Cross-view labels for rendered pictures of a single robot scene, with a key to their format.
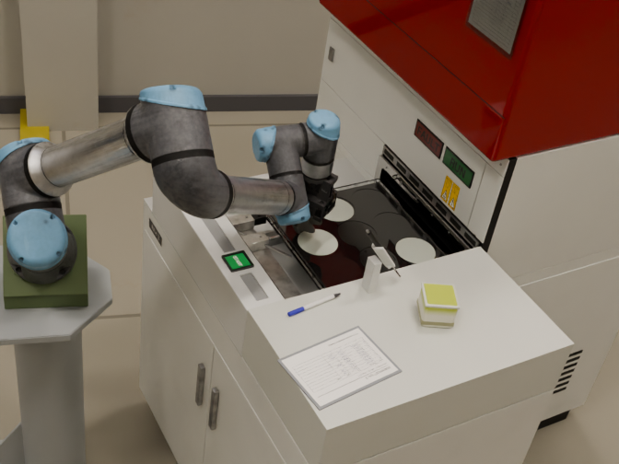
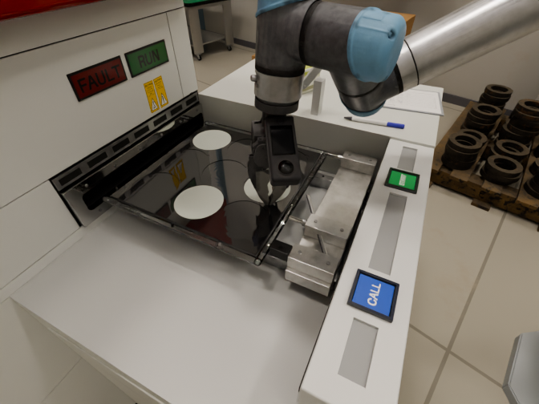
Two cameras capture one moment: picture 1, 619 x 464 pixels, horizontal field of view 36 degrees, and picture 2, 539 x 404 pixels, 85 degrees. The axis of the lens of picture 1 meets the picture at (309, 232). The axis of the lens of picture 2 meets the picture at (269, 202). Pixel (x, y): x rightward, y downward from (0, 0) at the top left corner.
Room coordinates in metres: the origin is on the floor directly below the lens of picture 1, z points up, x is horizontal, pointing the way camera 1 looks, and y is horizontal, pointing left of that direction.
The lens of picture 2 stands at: (2.04, 0.40, 1.31)
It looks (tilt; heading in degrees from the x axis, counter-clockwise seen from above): 43 degrees down; 240
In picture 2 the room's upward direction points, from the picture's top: straight up
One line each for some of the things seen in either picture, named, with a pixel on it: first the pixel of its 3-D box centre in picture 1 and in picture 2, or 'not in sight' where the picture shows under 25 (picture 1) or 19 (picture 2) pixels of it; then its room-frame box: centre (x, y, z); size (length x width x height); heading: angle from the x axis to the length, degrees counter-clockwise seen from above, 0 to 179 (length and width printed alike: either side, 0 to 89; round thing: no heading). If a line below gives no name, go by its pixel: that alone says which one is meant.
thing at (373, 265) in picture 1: (379, 264); (312, 85); (1.60, -0.16, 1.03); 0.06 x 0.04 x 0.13; 124
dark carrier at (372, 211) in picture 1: (356, 234); (224, 173); (1.86, -0.12, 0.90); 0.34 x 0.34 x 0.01; 34
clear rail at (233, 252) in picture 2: (321, 193); (174, 227); (2.01, -0.01, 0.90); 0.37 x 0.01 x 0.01; 124
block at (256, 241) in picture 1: (251, 242); (327, 230); (1.76, 0.14, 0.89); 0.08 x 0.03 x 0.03; 124
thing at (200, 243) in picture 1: (213, 251); (379, 252); (1.71, 0.22, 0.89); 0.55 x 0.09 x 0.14; 34
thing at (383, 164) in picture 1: (421, 214); (150, 155); (1.99, -0.28, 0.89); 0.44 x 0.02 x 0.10; 34
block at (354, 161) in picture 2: not in sight; (358, 162); (1.56, 0.00, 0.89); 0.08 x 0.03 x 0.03; 124
